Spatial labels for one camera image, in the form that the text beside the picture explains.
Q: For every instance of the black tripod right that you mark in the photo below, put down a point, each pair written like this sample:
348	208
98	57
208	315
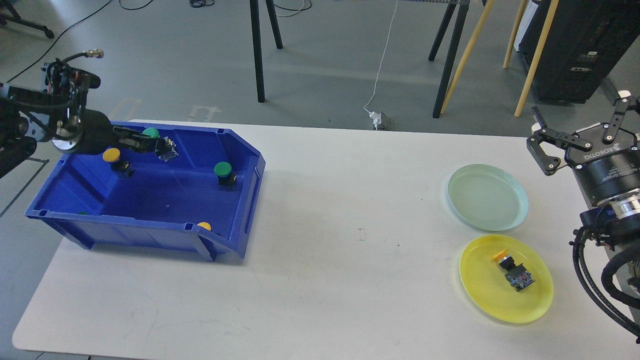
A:
459	8

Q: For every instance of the light green plate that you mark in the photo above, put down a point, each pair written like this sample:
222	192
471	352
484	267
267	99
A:
487	197

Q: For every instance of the wooden easel legs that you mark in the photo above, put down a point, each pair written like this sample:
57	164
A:
485	36

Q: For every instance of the yellow push button front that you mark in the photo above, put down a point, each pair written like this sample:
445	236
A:
205	225

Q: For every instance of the black stand foot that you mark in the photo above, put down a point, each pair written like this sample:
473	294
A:
10	15

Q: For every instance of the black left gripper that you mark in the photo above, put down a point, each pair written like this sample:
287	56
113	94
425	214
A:
98	134

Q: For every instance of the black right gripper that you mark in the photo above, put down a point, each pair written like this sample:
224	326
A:
605	164

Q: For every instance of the yellow plate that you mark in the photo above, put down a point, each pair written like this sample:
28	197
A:
484	280

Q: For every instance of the black tripod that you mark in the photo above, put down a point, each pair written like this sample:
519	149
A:
257	42
459	8

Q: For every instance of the black equipment cabinet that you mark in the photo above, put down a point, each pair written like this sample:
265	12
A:
587	38

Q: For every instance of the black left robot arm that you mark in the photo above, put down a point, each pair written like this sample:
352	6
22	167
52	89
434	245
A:
59	114

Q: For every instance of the blue plastic bin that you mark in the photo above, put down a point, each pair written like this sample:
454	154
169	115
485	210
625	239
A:
160	205

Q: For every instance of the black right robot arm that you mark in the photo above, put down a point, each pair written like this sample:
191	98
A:
613	226

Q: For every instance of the white power plug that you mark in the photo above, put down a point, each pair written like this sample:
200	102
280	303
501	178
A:
380	121

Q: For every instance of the black tripod left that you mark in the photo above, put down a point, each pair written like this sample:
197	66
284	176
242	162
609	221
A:
257	42

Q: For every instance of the yellow push button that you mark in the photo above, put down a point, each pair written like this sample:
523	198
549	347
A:
117	164
205	225
518	277

